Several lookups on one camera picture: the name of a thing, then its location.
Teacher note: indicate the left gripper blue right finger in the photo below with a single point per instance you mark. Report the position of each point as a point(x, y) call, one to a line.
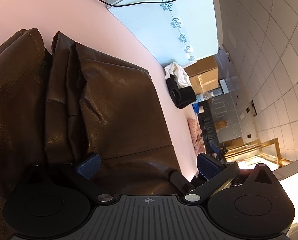
point(210, 167)

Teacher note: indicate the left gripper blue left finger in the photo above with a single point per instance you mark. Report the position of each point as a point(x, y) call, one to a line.
point(89, 167)

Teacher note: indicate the brown leather jacket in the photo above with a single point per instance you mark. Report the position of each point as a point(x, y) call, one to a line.
point(63, 105)

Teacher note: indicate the pink fluffy garment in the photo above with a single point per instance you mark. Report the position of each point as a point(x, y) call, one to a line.
point(196, 136)

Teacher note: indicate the brown cardboard box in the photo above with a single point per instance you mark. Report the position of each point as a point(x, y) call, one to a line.
point(203, 75)

